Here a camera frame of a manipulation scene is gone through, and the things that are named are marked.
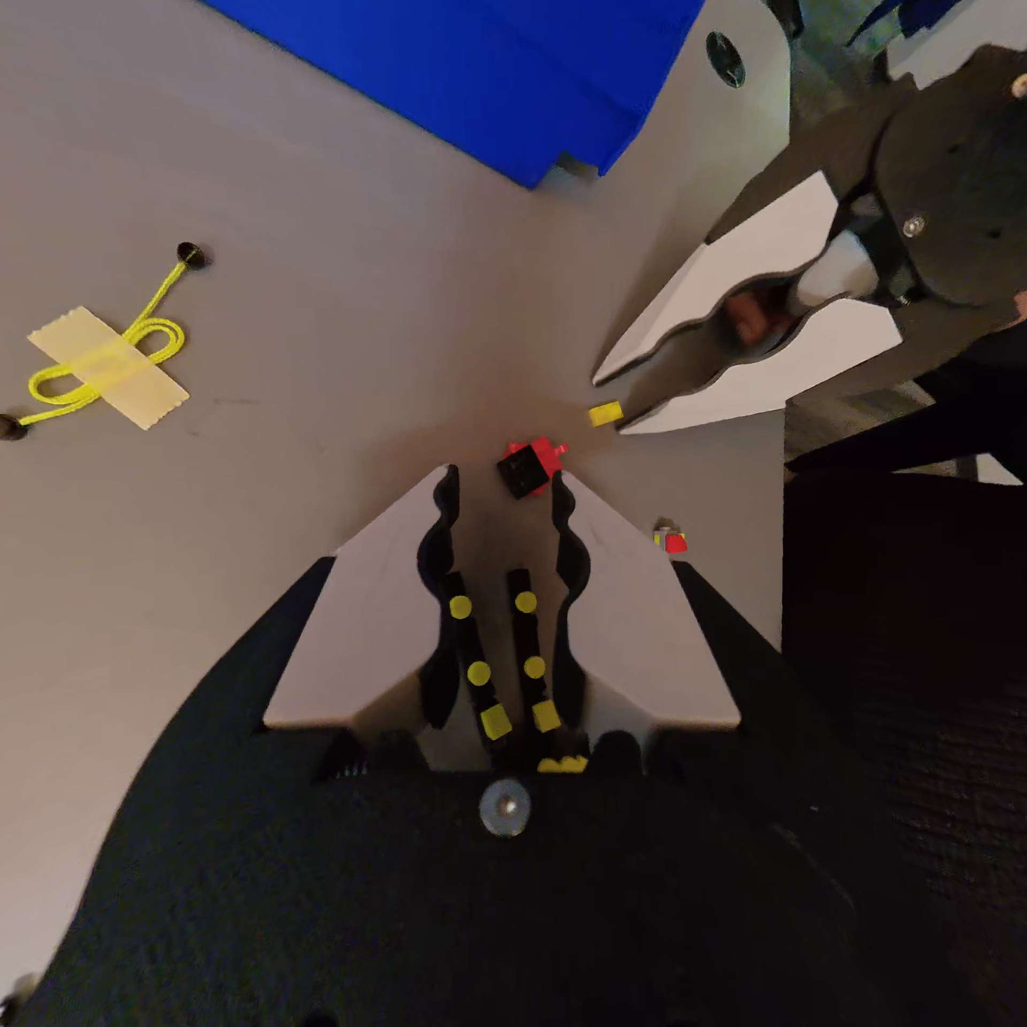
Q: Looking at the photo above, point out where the person's right forearm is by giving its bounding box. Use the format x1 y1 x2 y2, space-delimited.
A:
915 325 1027 450

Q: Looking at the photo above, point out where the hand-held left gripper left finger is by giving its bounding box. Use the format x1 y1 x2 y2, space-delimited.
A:
263 464 462 731

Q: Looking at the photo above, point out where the black yellow lego spider model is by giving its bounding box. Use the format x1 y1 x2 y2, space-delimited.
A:
440 568 591 775

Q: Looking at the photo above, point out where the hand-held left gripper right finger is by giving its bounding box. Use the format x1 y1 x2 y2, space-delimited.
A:
549 470 742 737

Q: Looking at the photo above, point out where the person's dark knitted sweater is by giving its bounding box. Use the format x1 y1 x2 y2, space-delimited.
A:
782 469 1027 1027

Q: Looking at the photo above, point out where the person's right hand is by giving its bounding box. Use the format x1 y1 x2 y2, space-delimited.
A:
722 289 795 348

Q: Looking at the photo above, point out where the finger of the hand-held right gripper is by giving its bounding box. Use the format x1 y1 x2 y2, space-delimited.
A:
616 233 905 436
592 171 841 388

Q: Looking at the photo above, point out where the yellow cord with black ends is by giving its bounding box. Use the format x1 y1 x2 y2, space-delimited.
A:
0 241 208 442

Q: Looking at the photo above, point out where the blue plastic bin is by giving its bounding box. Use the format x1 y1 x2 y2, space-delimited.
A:
196 0 707 190

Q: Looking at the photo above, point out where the pale masking tape strip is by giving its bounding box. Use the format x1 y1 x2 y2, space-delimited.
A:
26 305 191 432

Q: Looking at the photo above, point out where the small black red lego assembly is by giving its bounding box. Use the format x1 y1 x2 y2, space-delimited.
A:
496 437 571 500

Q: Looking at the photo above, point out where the round table cable grommet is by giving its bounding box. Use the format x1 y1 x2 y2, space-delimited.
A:
706 32 747 89

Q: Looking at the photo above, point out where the blue plastic crate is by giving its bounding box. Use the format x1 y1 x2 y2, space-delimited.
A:
850 0 964 41

